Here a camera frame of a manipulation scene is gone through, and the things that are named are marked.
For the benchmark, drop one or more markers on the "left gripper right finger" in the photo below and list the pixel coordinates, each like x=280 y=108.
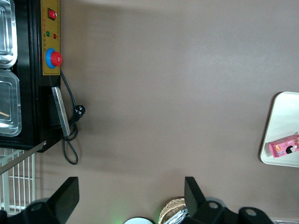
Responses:
x=196 y=203

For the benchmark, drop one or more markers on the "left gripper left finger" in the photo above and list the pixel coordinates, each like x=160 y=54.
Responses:
x=63 y=200

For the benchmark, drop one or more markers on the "beige plastic tray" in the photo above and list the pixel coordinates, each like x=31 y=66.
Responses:
x=285 y=112

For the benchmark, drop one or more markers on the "light wicker basket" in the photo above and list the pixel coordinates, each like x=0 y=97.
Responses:
x=169 y=210

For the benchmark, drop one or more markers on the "long silver metal bar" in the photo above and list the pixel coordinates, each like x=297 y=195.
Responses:
x=21 y=158

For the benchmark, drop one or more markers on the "pink cartoon snack packet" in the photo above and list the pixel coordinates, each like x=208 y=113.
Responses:
x=285 y=147

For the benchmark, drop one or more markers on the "shiny metal food container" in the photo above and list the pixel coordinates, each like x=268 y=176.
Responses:
x=7 y=30
x=8 y=105

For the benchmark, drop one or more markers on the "black sealing machine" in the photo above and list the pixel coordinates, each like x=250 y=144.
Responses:
x=28 y=93

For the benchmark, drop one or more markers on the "red emergency stop button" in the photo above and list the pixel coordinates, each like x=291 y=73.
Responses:
x=56 y=58

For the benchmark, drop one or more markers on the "red rocker switch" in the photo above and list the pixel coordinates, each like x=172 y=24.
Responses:
x=51 y=13

